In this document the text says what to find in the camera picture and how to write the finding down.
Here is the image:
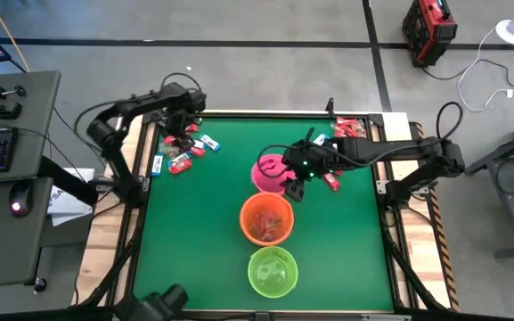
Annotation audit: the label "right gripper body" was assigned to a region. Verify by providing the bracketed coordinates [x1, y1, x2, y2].
[281, 141, 343, 182]

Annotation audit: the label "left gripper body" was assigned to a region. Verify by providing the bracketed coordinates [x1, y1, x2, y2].
[163, 106, 200, 137]

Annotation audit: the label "green plastic halloween bucket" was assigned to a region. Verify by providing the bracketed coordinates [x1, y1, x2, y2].
[247, 245, 299, 299]

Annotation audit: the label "pink plastic halloween bucket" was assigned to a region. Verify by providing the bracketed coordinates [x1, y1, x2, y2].
[250, 153, 298, 197]

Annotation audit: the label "orange plastic halloween bucket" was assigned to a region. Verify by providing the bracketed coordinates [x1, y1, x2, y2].
[239, 192, 295, 247]

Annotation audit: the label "white paper sheet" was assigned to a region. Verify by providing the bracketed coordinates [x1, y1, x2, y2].
[46, 167, 96, 227]

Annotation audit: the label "wooden table platform boards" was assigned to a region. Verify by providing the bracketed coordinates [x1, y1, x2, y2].
[71, 109, 452, 313]

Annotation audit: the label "grey desk with keyboard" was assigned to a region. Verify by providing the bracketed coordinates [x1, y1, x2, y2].
[0, 70, 61, 186]

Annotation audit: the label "orange black hazard strip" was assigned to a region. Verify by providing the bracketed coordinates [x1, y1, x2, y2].
[410, 120, 461, 312]

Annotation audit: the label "black computer mouse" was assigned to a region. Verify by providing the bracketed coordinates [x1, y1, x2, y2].
[8, 181, 34, 218]

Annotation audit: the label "red black tool box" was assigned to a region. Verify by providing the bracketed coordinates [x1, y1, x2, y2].
[402, 0, 459, 69]

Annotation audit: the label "white round stand base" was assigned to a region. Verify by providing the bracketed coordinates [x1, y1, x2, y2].
[495, 19, 514, 46]

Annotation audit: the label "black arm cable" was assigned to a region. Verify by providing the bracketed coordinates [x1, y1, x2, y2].
[256, 143, 293, 179]
[436, 101, 465, 140]
[160, 72, 205, 97]

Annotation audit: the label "black diagonal frame strut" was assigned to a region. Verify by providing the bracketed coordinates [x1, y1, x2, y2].
[380, 213, 449, 311]
[73, 222, 144, 309]

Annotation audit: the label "black floor cable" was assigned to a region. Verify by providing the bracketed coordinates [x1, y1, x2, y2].
[420, 57, 514, 93]

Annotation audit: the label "silver metal bracket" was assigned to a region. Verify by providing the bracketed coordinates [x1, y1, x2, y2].
[361, 314, 412, 321]

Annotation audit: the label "yellow orange rope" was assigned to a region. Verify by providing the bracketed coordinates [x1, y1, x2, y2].
[0, 0, 30, 72]

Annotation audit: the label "white power cable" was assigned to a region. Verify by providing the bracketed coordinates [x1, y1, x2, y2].
[455, 25, 514, 112]

